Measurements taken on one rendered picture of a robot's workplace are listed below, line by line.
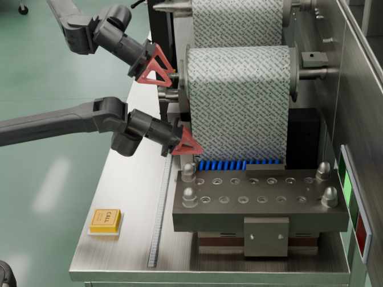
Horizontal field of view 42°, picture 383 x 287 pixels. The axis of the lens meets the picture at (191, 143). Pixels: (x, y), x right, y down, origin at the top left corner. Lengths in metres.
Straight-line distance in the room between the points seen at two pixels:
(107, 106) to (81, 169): 1.90
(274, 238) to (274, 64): 0.40
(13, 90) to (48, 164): 1.12
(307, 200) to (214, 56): 0.40
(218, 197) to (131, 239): 0.26
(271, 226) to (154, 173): 0.47
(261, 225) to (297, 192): 0.13
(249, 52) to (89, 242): 0.62
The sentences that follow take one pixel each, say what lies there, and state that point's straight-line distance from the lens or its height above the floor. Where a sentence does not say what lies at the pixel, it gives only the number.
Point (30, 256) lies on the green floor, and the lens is 2.66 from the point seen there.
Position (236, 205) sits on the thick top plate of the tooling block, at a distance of 1.18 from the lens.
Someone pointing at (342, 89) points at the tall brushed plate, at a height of 1.31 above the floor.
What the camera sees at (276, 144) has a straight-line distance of 1.28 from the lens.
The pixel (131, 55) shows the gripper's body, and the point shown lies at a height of 1.33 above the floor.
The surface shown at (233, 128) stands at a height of 1.13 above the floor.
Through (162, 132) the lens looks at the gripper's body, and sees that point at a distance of 1.25.
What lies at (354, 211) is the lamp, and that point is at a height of 1.19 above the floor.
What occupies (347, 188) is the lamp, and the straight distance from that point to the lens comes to 1.00.
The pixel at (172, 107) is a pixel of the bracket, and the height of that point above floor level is 1.14.
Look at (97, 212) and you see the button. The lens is 1.37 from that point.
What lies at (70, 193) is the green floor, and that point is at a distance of 2.95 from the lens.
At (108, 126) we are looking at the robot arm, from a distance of 1.22.
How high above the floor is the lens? 1.82
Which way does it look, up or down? 35 degrees down
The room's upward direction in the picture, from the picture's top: 4 degrees counter-clockwise
